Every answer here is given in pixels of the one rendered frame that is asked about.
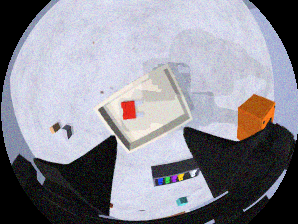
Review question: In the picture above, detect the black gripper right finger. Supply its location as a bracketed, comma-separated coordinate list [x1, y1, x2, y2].
[182, 127, 267, 198]

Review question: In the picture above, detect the yellow fuse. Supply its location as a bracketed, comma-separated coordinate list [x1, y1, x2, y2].
[177, 173, 184, 180]

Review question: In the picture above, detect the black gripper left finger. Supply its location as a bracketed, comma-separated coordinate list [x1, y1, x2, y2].
[33, 135, 117, 217]

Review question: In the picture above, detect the white shallow tray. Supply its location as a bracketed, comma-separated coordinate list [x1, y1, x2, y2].
[93, 63, 193, 155]

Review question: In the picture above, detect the small turquoise block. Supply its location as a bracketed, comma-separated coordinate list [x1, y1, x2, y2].
[177, 197, 188, 206]

